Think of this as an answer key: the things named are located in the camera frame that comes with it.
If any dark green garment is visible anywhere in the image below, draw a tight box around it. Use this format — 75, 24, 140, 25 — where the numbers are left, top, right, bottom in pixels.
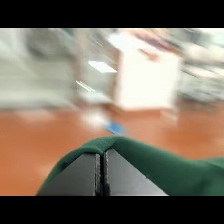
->
35, 135, 224, 197

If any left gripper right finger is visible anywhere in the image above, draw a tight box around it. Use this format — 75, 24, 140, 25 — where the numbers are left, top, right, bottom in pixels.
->
102, 148, 168, 197

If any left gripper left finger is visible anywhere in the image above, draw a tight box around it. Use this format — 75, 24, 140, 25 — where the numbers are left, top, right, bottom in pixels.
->
37, 152, 102, 197

